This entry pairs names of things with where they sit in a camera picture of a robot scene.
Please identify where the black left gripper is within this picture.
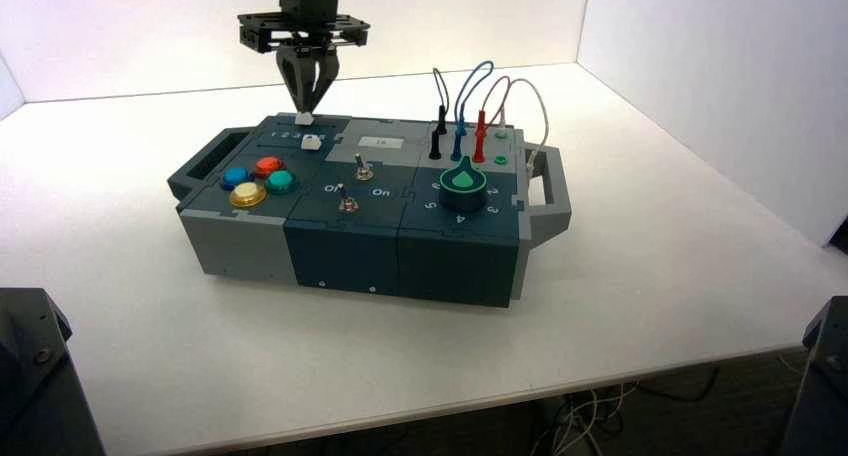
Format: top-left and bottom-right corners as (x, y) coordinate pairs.
(237, 0), (371, 115)

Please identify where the black left arm base housing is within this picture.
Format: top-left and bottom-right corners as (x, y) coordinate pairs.
(0, 287), (107, 456)

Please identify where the black right arm base housing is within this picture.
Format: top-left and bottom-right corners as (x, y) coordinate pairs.
(780, 295), (848, 456)

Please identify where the teal push button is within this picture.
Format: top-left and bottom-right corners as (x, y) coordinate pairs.
(265, 169), (300, 196)

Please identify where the blue push button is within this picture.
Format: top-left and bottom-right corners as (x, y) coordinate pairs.
(220, 166), (253, 191)

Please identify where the yellow push button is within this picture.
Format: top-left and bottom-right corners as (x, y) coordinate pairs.
(229, 181), (268, 209)

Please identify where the dark teal grey control box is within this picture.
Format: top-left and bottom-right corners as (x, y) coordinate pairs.
(166, 111), (572, 309)

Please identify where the black rotary knob green pointer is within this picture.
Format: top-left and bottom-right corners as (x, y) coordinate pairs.
(438, 154), (489, 214)

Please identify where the black jumper cable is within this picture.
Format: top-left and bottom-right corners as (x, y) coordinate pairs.
(428, 67), (452, 161)

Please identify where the blue jumper cable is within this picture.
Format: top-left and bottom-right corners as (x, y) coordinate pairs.
(451, 60), (496, 163)

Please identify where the red jumper cable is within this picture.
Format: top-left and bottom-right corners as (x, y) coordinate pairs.
(471, 75), (512, 165)

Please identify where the white jumper cable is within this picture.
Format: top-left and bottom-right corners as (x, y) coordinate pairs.
(498, 78), (551, 175)

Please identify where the white floor cable bundle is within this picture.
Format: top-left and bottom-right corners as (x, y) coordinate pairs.
(529, 383), (641, 456)

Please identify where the black floor cable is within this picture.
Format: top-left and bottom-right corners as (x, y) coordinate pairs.
(635, 366), (725, 405)

